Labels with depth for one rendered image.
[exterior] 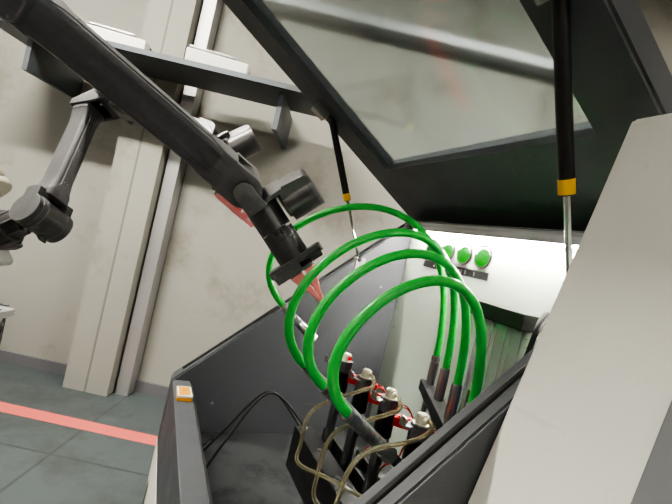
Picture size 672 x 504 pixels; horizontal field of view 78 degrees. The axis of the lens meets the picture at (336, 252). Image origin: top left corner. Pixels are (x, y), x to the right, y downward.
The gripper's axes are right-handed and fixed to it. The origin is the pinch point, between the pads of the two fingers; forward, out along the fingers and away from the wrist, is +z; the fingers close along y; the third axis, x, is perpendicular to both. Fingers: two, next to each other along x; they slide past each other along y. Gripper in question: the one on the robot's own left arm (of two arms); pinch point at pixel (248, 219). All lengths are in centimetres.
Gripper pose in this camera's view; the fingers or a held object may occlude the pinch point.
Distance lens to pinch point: 91.6
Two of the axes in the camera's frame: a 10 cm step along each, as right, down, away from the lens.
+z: 4.7, 8.3, -3.0
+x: -8.7, 4.9, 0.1
